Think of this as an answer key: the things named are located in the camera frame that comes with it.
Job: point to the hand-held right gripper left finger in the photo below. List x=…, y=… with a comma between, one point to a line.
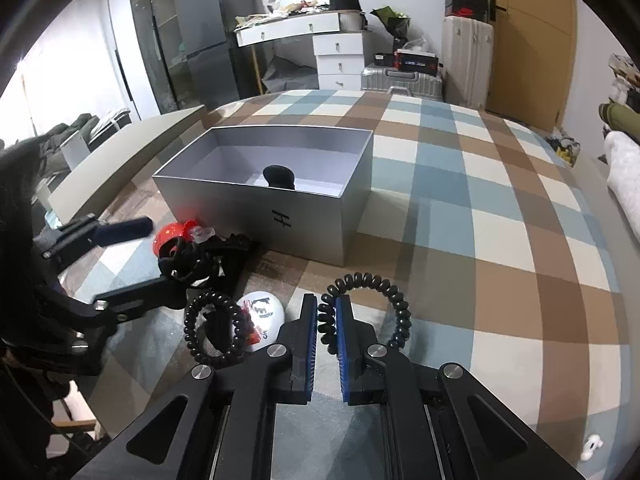
x=311, y=350

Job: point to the white drawer unit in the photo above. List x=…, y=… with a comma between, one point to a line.
x=340, y=65

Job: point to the wooden door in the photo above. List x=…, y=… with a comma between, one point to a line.
x=535, y=50

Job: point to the dark wrapped flower bouquet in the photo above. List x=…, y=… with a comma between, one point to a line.
x=395, y=22

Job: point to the red hair ornament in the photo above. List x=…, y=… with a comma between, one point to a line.
x=167, y=235

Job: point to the pile of desk clutter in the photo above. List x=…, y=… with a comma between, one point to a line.
x=270, y=15

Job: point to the large black hair claw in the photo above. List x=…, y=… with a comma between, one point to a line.
x=235, y=247

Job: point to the white suitcase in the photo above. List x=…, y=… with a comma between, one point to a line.
x=467, y=60

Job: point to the white round badge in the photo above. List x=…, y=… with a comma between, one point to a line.
x=267, y=310

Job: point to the black red flat box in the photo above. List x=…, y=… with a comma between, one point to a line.
x=417, y=62

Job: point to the pile of floor clutter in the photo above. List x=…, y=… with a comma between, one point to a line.
x=565, y=147

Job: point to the green cloth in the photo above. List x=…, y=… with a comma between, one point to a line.
x=622, y=116

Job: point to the black shoe box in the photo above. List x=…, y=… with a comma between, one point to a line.
x=465, y=0

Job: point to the small black box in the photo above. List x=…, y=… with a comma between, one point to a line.
x=385, y=59

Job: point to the glass-door cabinet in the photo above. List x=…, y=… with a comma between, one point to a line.
x=160, y=45

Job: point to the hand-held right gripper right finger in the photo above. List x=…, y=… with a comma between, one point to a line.
x=344, y=360

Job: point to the grey refrigerator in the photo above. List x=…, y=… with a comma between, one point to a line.
x=210, y=35

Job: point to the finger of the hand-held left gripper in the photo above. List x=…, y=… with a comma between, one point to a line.
x=135, y=297
x=125, y=230

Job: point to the sofa with clothes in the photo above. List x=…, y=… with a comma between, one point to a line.
x=85, y=127

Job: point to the silver suitcase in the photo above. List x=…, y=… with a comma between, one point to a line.
x=395, y=82

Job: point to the white desk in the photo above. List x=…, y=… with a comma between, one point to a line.
x=300, y=22

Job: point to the white cloth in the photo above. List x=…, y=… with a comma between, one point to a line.
x=625, y=175

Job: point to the white stool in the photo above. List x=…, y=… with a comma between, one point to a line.
x=77, y=152

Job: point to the white pleated cylinder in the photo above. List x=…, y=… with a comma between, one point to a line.
x=351, y=20

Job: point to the silver cardboard box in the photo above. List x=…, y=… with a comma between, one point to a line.
x=300, y=220

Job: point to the dark grey cloth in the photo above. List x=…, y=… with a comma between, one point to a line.
x=290, y=75

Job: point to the small black pouch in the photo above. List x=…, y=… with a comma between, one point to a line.
x=279, y=176

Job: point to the grey bed board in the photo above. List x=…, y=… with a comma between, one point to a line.
x=125, y=160

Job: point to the white earbud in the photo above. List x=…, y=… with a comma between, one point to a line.
x=590, y=450

